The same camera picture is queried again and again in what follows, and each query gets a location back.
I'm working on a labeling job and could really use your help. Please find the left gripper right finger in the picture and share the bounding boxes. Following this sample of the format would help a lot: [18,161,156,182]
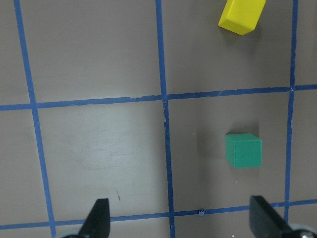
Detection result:
[249,195,294,238]

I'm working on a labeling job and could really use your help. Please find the yellow wooden block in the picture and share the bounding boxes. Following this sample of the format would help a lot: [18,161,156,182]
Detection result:
[218,0,266,35]

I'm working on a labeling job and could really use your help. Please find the green wooden block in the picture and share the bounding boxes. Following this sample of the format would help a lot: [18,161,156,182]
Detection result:
[225,133,262,168]

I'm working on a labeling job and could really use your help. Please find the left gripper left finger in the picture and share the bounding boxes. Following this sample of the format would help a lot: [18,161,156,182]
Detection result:
[78,198,110,238]

